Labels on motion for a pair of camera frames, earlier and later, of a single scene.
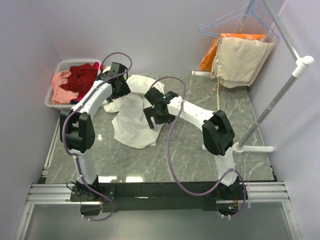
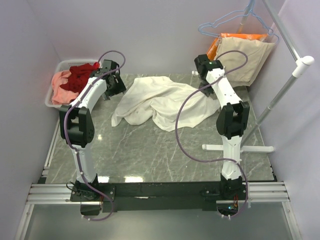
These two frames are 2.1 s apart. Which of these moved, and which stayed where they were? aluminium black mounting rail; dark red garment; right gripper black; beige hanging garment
Moved: right gripper black
Stayed: dark red garment; beige hanging garment; aluminium black mounting rail
